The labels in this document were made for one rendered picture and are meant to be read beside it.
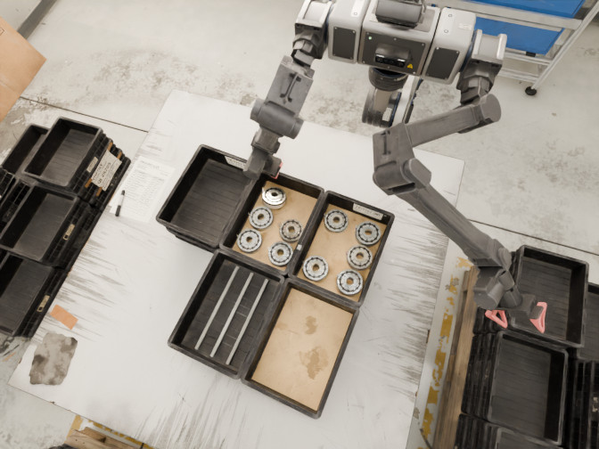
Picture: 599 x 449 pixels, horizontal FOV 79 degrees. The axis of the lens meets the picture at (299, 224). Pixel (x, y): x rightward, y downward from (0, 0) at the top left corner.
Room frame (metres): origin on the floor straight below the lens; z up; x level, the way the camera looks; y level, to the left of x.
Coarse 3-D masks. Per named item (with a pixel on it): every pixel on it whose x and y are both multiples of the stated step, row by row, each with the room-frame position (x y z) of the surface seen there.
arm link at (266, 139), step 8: (256, 104) 0.50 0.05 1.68; (256, 112) 0.49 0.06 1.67; (296, 120) 0.47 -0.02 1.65; (264, 128) 0.50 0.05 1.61; (296, 128) 0.46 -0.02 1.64; (256, 136) 0.64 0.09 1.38; (264, 136) 0.54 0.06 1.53; (272, 136) 0.50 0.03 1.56; (280, 136) 0.48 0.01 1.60; (296, 136) 0.46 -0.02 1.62; (256, 144) 0.64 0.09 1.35; (264, 144) 0.59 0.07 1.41; (272, 144) 0.57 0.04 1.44; (272, 152) 0.62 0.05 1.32
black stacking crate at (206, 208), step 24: (192, 168) 0.87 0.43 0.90; (216, 168) 0.89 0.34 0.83; (240, 168) 0.87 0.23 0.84; (192, 192) 0.79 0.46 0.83; (216, 192) 0.77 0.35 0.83; (240, 192) 0.75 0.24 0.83; (168, 216) 0.67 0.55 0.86; (192, 216) 0.67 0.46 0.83; (216, 216) 0.65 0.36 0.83; (192, 240) 0.56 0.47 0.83; (216, 240) 0.55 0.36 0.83
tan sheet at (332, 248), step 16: (336, 208) 0.61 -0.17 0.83; (320, 224) 0.55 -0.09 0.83; (352, 224) 0.53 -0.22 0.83; (384, 224) 0.51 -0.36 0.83; (320, 240) 0.48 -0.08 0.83; (336, 240) 0.47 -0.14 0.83; (352, 240) 0.46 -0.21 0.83; (320, 256) 0.41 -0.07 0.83; (336, 256) 0.40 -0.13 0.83; (336, 272) 0.33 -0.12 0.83; (368, 272) 0.32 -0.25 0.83; (336, 288) 0.27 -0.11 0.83
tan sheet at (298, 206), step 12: (288, 192) 0.72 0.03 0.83; (288, 204) 0.66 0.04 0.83; (300, 204) 0.65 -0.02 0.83; (312, 204) 0.65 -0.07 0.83; (276, 216) 0.61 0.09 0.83; (288, 216) 0.60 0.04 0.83; (300, 216) 0.60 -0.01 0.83; (252, 228) 0.57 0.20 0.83; (276, 228) 0.56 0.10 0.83; (264, 240) 0.51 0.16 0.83; (276, 240) 0.51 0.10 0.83; (240, 252) 0.48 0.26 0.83; (264, 252) 0.46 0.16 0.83
